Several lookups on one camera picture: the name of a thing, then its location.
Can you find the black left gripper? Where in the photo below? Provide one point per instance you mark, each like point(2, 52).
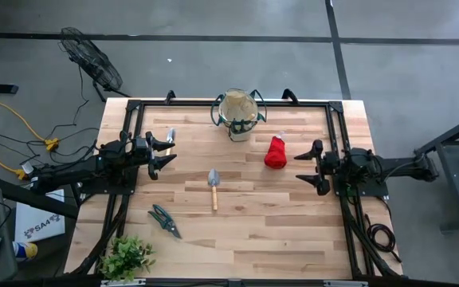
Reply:
point(142, 151)

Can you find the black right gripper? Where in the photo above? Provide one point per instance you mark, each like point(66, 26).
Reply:
point(329, 165)

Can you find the red gardening gloves bundle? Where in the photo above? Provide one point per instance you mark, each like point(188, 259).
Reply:
point(275, 155)

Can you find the beige green-trimmed gardening bag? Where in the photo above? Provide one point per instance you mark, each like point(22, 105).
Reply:
point(237, 111)

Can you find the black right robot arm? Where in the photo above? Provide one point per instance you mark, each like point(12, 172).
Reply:
point(397, 167)

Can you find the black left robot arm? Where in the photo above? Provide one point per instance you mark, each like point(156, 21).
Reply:
point(78, 169)

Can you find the green pruning shears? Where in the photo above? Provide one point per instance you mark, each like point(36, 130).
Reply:
point(165, 221)

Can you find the green artificial plant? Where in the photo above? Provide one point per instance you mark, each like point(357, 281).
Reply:
point(126, 257)

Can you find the black floor fan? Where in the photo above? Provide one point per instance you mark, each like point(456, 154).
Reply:
point(90, 60)

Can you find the white printed box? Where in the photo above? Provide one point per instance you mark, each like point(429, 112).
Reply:
point(38, 223)

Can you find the grey metal stand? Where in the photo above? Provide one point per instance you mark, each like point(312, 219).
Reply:
point(458, 187)

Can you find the yellow and blue object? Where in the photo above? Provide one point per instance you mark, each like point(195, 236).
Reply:
point(28, 251)

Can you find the black aluminium table frame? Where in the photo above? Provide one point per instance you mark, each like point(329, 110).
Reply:
point(181, 103)

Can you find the silver edge bracket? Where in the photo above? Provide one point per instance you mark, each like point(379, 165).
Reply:
point(122, 283)
point(345, 284)

